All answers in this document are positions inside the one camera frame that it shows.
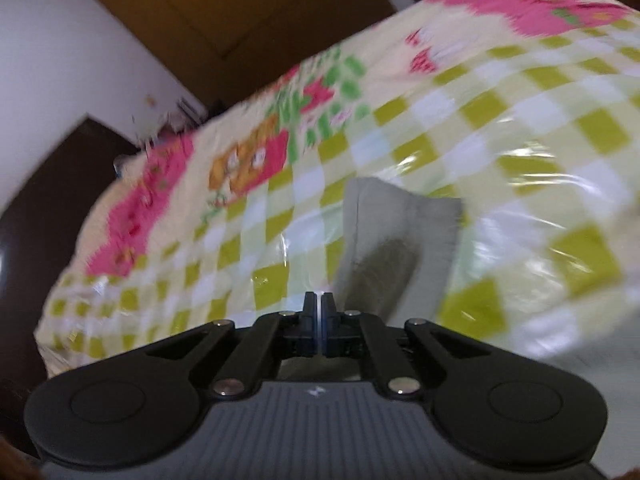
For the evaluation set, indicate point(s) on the grey pants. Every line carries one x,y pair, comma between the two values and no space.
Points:
395,230

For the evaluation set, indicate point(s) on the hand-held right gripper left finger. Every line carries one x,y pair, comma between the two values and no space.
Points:
311,311

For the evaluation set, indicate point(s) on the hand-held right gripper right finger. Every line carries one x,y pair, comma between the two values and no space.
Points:
327,312

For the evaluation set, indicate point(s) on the checked floral blanket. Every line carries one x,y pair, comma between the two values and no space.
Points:
450,125

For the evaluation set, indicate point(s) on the dark wooden furniture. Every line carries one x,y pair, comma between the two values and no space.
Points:
45,200

